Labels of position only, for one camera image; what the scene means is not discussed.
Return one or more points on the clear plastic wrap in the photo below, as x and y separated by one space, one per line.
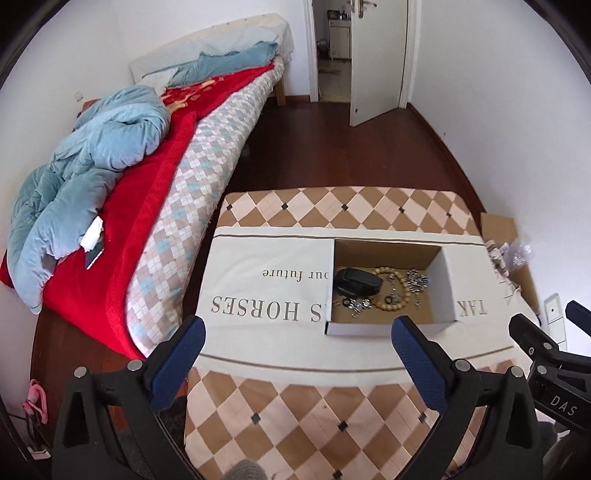
516 255

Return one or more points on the white cardboard box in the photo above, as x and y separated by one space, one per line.
416 283

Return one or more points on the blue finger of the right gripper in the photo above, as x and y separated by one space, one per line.
579 316

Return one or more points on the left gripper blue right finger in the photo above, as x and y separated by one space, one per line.
425 361

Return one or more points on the pink clothes hanger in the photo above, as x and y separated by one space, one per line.
35 404

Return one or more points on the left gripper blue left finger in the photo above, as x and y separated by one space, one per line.
171 361

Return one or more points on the white pillow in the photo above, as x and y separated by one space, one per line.
220 39

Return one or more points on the light blue quilt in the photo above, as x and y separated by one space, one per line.
59 200

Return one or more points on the phone on bed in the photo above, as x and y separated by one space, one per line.
92 242

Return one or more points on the argyle bed sheet mattress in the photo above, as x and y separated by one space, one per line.
154 296

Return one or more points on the white door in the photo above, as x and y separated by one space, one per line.
379 40

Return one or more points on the red blanket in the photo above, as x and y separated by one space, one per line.
94 300

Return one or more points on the argyle patterned table cloth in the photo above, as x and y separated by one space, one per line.
271 387

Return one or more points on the flat brown cardboard sheet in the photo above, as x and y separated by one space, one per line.
503 230

